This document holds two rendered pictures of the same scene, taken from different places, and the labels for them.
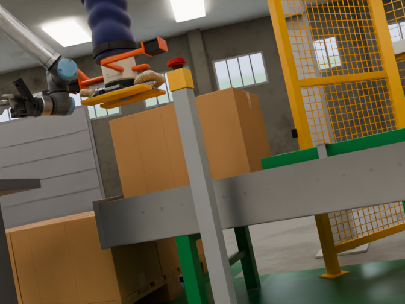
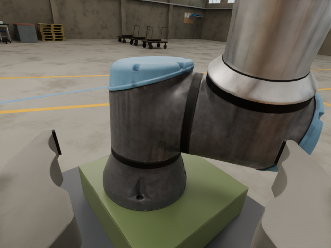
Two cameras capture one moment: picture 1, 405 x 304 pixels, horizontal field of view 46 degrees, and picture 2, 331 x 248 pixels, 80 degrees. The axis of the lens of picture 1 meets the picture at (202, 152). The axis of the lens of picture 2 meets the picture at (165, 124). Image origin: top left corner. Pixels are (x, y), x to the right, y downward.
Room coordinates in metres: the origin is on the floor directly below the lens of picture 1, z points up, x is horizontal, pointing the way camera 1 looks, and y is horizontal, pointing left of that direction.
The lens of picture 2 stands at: (2.06, 0.73, 1.17)
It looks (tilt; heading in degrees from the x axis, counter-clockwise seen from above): 27 degrees down; 137
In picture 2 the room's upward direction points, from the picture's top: 4 degrees clockwise
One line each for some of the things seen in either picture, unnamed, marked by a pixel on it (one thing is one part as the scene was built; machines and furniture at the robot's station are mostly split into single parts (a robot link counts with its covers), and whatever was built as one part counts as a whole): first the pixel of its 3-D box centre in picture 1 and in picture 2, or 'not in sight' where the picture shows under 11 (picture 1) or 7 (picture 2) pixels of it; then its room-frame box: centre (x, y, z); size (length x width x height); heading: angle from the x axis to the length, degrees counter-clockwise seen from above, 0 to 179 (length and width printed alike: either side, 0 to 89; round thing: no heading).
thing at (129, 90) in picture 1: (115, 91); not in sight; (2.28, 0.35, 1.10); 0.34 x 0.10 x 0.05; 73
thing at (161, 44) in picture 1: (154, 47); not in sight; (2.03, 0.11, 1.20); 0.09 x 0.08 x 0.05; 163
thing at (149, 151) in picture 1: (194, 149); not in sight; (2.22, 0.03, 0.75); 0.60 x 0.40 x 0.40; 69
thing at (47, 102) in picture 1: (42, 105); not in sight; (2.14, 0.67, 1.08); 0.10 x 0.05 x 0.09; 47
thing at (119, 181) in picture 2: not in sight; (146, 160); (1.77, 0.95, 0.89); 0.19 x 0.19 x 0.10
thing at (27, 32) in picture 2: not in sight; (25, 32); (-9.72, 2.61, 0.37); 1.38 x 0.71 x 0.74; 178
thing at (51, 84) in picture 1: (58, 81); not in sight; (2.20, 0.59, 1.19); 0.12 x 0.09 x 0.12; 33
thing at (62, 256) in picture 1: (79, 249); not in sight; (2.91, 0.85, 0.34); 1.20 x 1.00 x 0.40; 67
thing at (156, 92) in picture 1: (132, 96); not in sight; (2.46, 0.30, 1.10); 0.34 x 0.10 x 0.05; 73
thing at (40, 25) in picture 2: not in sight; (51, 32); (-10.01, 3.77, 0.38); 1.08 x 0.74 x 0.77; 88
